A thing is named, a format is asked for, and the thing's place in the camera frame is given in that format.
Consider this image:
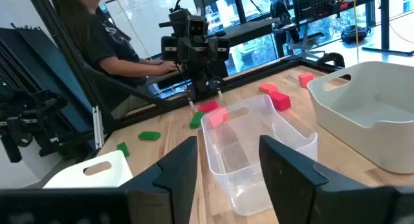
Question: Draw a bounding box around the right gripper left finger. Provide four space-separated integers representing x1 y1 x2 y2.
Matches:
119 135 199 224

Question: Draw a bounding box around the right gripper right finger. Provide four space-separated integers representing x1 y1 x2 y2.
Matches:
258 135 398 224

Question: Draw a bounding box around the orange block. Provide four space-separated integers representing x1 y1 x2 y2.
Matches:
298 72 315 89
257 83 279 95
205 106 229 129

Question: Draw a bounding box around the green block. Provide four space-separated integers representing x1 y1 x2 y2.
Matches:
138 131 162 142
116 141 131 158
189 111 205 130

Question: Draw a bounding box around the red block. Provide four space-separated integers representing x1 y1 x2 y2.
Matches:
268 91 292 112
197 100 220 113

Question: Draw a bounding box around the clear plastic bin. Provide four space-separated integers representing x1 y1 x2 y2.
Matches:
200 94 319 217

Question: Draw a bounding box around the black standing desk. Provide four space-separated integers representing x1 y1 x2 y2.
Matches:
223 17 281 47

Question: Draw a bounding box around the white whiteboard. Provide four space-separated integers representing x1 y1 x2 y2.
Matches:
105 0 208 60

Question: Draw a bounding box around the white plastic bin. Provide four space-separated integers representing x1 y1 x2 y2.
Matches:
43 150 134 189

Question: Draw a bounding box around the person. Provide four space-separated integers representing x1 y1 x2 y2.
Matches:
51 0 182 120

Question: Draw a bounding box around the black office chair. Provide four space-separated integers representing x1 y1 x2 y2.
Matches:
270 0 326 62

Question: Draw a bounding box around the grey plastic bin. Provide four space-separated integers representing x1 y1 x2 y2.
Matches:
306 61 414 175

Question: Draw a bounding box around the black metal pole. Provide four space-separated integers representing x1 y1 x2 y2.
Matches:
25 0 116 134

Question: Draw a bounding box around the black pegboard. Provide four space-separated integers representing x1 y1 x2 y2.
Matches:
292 0 340 27

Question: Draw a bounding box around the dark blue board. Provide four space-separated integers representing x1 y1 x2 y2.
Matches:
0 23 94 134

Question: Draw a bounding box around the black backpack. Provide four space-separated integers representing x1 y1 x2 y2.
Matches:
340 25 372 45

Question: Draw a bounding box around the black aluminium table frame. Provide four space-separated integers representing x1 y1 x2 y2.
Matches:
82 51 346 134

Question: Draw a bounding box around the silver metal bracket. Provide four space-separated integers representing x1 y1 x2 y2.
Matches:
92 106 105 150

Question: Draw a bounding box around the black frame clamp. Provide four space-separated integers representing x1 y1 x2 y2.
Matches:
318 51 346 69

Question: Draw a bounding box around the black desk leg frame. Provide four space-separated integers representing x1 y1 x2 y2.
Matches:
361 0 414 56

